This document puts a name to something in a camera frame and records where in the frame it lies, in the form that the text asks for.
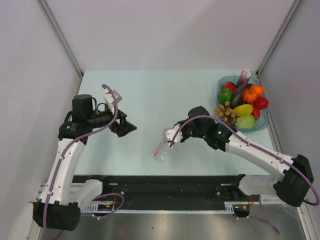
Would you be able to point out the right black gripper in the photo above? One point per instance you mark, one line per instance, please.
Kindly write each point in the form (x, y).
(184, 136)

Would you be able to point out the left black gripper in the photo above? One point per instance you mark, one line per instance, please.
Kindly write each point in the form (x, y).
(124, 127)

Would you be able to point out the clear zip bag orange zipper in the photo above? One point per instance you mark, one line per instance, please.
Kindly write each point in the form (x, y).
(161, 152)

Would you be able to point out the grey toy fish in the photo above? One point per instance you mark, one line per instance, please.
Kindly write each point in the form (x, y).
(238, 94)

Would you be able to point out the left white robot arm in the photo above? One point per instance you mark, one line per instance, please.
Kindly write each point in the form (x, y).
(57, 207)

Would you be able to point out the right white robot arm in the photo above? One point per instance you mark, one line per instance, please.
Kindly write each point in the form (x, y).
(294, 176)

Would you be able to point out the green cabbage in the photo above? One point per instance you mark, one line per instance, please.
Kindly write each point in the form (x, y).
(245, 122)

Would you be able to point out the green bell pepper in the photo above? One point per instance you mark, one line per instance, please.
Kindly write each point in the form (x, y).
(224, 95)

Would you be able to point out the yellow starfruit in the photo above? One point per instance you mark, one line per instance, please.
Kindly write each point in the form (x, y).
(243, 110)

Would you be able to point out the red bell pepper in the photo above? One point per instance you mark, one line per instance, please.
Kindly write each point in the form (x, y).
(229, 85)

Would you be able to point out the orange pumpkin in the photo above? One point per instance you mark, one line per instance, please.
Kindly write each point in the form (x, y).
(252, 93)

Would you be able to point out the red tomato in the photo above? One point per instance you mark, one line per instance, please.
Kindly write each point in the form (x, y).
(261, 103)

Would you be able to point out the purple white scallion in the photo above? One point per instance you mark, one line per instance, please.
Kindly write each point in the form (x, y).
(242, 78)

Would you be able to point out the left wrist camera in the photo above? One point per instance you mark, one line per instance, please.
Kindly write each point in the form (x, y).
(112, 98)

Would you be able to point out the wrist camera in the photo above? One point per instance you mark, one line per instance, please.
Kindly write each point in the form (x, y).
(171, 135)
(112, 98)

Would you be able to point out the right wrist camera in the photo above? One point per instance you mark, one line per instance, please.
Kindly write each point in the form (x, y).
(171, 135)

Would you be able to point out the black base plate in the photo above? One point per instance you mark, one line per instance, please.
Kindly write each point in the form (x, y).
(172, 193)

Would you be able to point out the aluminium frame rail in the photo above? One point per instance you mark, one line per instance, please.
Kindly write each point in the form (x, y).
(294, 199)

